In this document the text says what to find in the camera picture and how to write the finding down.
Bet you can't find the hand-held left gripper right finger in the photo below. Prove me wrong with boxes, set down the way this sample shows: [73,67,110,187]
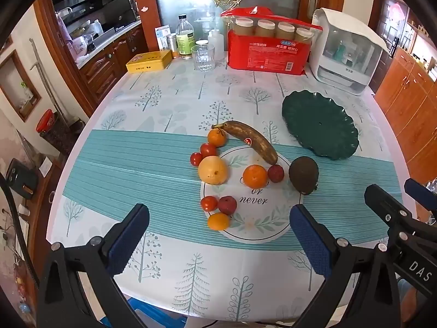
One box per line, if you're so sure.
[290,204,401,328]

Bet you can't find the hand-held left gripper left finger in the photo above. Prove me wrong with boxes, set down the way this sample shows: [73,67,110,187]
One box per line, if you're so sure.
[36,203,151,328]

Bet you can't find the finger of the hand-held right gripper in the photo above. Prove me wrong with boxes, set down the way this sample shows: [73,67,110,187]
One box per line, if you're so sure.
[404,178,437,210]
[364,184,416,228]

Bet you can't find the dark green avocado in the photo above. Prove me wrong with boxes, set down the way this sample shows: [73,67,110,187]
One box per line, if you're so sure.
[289,156,320,195]

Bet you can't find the dark red plum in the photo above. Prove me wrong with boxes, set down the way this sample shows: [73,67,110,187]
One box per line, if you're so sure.
[267,164,285,183]
[218,196,237,215]

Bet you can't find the small orange tangerine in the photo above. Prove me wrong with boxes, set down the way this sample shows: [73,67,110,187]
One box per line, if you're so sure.
[243,165,268,190]

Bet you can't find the yellowish orange tangerine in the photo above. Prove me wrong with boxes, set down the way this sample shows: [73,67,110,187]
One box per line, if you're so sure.
[207,212,231,231]

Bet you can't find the dark green scalloped plate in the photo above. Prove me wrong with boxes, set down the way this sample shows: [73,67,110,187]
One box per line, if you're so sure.
[282,90,359,160]

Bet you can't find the large yellow orange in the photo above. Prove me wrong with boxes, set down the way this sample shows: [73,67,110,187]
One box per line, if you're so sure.
[198,156,228,186]

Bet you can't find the brown spotted banana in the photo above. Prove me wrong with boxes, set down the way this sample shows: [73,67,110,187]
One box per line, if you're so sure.
[211,121,279,165]

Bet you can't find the blue plastic stool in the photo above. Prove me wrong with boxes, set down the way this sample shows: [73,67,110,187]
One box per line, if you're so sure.
[127,297,188,328]

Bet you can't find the wooden tall cupboard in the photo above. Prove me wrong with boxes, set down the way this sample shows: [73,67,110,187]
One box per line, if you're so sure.
[371,43,437,181]

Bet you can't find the red lid dark jar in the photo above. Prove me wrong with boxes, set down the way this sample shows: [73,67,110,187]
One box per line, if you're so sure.
[36,109,78,155]

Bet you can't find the small orange with stem leaf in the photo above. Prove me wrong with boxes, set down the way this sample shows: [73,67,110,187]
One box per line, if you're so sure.
[207,128,227,147]

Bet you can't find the white countertop cup sterilizer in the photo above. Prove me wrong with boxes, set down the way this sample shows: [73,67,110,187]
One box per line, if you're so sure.
[309,8,391,95]

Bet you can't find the yellow metal tin box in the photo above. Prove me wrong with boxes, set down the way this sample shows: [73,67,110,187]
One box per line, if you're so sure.
[126,50,172,74]

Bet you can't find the wooden kitchen cabinet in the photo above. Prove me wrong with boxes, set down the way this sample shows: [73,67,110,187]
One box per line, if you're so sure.
[33,0,151,110]

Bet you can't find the red paper cup package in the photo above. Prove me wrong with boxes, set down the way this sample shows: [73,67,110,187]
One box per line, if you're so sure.
[220,6,323,76]

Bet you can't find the clear drinking glass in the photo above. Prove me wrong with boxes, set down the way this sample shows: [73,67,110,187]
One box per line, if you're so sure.
[191,44,215,72]

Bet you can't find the white and blue carton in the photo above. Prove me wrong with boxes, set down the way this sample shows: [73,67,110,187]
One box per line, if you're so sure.
[155,25,172,51]

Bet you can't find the clear bottle green label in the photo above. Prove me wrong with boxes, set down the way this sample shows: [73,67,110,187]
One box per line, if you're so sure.
[176,14,195,58]

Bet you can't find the white plastic bottle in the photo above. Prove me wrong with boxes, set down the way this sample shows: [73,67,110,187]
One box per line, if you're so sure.
[208,29,225,60]

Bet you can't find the black cable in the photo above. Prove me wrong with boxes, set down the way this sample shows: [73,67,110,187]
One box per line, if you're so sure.
[0,172,36,274]

